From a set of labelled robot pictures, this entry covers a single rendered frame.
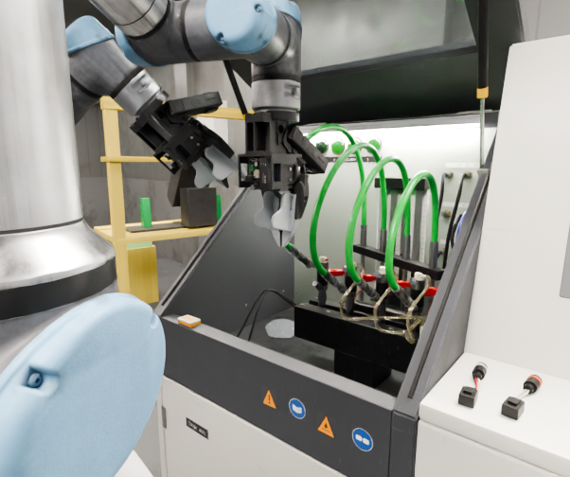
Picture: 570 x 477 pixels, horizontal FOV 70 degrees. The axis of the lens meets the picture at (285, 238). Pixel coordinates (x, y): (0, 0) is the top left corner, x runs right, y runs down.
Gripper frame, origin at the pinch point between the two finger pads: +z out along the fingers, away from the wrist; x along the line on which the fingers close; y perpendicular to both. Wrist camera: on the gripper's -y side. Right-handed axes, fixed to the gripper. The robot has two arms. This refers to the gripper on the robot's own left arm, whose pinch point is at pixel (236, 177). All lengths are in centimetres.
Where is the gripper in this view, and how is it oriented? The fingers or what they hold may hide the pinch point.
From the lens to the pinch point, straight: 81.5
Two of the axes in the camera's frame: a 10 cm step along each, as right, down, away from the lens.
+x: 6.0, -0.8, -8.0
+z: 6.4, 6.4, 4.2
